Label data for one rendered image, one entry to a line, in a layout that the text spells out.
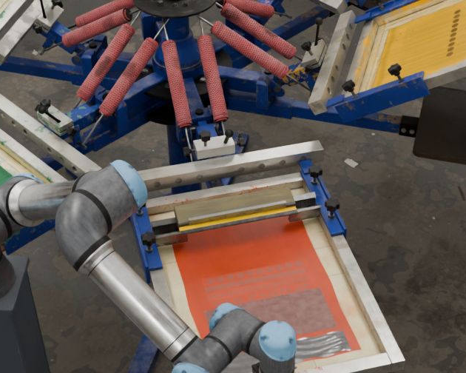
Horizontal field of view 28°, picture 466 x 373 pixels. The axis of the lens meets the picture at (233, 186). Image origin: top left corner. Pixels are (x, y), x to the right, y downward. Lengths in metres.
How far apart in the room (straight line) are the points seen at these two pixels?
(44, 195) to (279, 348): 0.66
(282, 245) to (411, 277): 1.36
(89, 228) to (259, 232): 1.00
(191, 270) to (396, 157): 2.12
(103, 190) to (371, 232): 2.42
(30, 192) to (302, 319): 0.84
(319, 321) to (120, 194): 0.84
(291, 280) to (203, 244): 0.29
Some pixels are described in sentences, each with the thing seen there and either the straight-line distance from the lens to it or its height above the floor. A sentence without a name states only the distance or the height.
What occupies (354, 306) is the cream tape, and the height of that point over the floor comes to 0.96.
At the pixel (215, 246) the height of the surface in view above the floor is 0.96.
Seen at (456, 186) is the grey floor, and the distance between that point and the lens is 4.52.
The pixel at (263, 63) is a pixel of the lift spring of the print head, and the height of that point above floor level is 1.14.
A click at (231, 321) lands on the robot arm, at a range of 1.95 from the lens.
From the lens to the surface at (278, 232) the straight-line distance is 2.82.
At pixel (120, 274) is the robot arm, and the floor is 1.55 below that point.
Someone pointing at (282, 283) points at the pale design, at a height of 0.96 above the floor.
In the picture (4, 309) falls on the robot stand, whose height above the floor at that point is 1.20.
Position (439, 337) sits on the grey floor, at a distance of 3.86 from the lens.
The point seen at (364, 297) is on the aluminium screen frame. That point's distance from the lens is 2.61.
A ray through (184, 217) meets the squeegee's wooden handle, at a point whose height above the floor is 1.05.
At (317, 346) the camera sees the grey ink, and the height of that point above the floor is 0.96.
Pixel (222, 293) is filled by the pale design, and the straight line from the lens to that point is 2.65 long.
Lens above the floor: 2.92
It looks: 41 degrees down
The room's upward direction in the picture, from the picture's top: 1 degrees counter-clockwise
